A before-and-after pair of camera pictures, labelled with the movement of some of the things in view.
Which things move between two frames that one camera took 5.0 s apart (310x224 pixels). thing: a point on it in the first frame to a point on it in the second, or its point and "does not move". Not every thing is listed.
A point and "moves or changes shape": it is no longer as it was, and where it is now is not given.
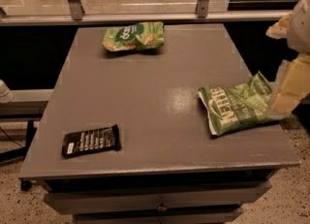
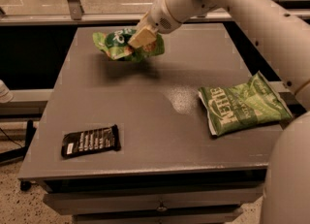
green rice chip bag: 132,37 moves or changes shape
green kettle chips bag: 238,107 does not move
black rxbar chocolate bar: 99,140 does not move
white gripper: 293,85 to 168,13
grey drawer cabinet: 172,168 does not move
